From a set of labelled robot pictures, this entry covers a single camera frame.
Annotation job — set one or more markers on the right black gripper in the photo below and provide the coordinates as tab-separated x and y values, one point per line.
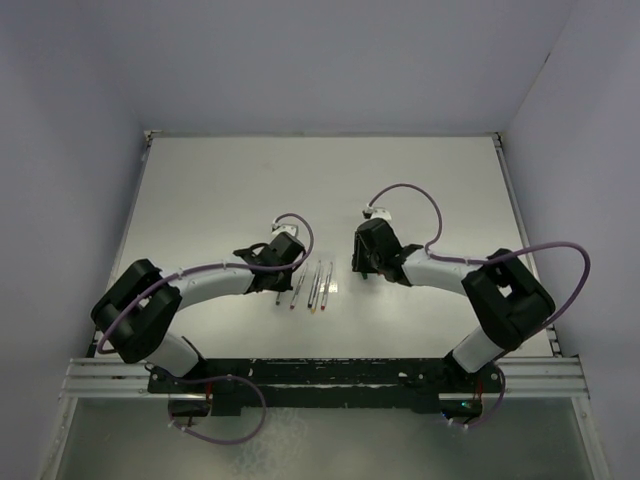
359	263

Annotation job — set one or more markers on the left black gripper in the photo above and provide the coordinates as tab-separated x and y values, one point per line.
283	285

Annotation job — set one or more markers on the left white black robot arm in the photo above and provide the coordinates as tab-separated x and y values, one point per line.
135	314

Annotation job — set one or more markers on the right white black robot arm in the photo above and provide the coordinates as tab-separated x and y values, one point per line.
509	302

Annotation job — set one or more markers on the red whiteboard marker pen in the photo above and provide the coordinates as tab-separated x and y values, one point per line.
326	288

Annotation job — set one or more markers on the purple whiteboard marker pen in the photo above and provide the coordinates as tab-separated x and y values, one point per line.
298	288

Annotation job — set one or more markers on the blue whiteboard marker pen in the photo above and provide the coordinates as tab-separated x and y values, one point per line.
314	284

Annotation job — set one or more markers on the yellow whiteboard marker pen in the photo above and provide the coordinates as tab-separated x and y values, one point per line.
318	285

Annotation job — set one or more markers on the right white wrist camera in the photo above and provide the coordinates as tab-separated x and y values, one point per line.
374	212

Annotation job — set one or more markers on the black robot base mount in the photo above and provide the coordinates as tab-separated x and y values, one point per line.
224	387

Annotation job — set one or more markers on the aluminium frame rail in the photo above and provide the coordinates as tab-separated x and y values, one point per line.
104	378

